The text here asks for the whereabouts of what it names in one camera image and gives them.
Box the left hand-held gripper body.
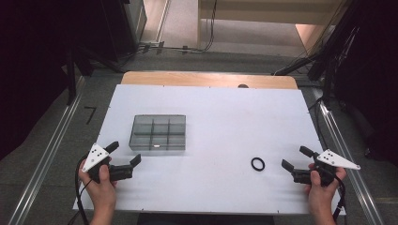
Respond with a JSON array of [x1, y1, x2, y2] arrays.
[[81, 142, 118, 185]]

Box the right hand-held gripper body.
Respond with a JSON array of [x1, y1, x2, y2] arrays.
[[309, 148, 361, 188]]

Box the black rubber ring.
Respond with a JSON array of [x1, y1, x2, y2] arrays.
[[250, 157, 267, 173]]

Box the clear plastic compartment box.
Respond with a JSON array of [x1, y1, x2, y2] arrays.
[[129, 113, 187, 152]]

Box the person's left hand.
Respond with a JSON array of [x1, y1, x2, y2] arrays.
[[78, 157, 118, 207]]

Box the person's right hand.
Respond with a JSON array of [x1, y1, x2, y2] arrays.
[[304, 162, 348, 205]]

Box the black metal stand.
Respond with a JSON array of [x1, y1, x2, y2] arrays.
[[271, 26, 360, 107], [64, 43, 125, 106]]

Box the dark curtain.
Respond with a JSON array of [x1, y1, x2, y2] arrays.
[[328, 0, 398, 167], [0, 0, 139, 161]]

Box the wooden table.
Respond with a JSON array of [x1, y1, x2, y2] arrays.
[[120, 70, 299, 90]]

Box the grey cabinet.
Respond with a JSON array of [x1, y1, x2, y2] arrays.
[[123, 0, 148, 53]]

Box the beige shelf unit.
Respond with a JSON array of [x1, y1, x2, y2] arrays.
[[196, 0, 348, 55]]

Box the aluminium floor rail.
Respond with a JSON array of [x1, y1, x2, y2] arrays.
[[8, 76, 86, 225], [312, 88, 387, 225]]

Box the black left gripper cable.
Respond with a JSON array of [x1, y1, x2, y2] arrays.
[[73, 154, 92, 225]]

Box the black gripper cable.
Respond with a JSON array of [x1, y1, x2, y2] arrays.
[[331, 175, 347, 223], [73, 154, 92, 225]]

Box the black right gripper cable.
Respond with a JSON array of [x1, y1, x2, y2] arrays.
[[331, 175, 347, 223]]

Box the black floor cable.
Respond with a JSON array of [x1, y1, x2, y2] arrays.
[[120, 0, 220, 64]]

